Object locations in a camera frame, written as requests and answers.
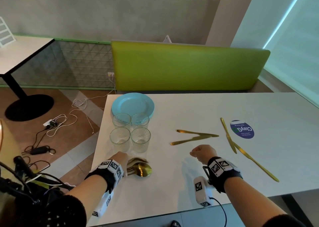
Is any black floor cable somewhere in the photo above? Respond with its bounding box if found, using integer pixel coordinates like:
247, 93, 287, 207
21, 124, 60, 165

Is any black camera cable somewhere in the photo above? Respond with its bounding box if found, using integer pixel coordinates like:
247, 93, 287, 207
209, 197, 228, 227

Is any green bench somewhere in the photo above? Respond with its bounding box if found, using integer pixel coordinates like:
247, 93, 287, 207
111, 40, 271, 93

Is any black knitted sleeve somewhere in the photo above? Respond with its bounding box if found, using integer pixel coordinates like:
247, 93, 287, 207
32, 194, 87, 227
262, 214, 307, 227

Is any blue plate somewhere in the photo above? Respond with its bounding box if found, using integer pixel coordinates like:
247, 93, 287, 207
111, 97, 155, 121
111, 95, 155, 120
111, 94, 155, 119
111, 92, 155, 118

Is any grey wire mesh panel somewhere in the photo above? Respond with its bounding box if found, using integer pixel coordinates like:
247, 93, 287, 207
12, 39, 116, 89

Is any black marker wrist strap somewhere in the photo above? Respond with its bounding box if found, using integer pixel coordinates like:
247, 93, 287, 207
84, 159, 124, 194
202, 156, 244, 194

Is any white roller blind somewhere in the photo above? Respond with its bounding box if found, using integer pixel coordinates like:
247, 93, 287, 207
264, 0, 319, 109

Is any clear drinking glass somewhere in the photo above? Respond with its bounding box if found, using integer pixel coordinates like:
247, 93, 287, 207
109, 127, 131, 152
112, 113, 132, 128
131, 113, 150, 128
130, 127, 152, 153

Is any person's left hand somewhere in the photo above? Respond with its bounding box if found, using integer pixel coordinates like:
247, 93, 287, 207
108, 151, 130, 177

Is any white side table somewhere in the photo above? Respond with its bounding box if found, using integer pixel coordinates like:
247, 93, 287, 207
0, 36, 55, 122

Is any white drawer unit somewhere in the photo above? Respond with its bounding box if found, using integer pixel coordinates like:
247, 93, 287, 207
0, 16, 17, 47

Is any black cable bundle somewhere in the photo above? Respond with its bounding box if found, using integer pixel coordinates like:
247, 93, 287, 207
0, 156, 75, 210

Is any white floor cable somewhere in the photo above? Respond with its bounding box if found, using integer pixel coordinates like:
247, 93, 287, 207
46, 108, 100, 138
71, 76, 117, 109

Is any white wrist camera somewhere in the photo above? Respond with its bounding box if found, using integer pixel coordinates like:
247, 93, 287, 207
193, 176, 215, 207
91, 189, 114, 217

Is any blue round sticker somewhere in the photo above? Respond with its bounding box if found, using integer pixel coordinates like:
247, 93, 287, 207
230, 120, 255, 139

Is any person's left forearm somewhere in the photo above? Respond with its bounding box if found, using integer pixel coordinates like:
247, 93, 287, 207
64, 175, 109, 219

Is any person's right hand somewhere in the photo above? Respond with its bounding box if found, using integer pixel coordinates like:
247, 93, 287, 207
189, 144, 218, 166

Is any black power brick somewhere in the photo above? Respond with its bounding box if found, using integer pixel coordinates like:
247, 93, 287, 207
30, 146, 50, 156

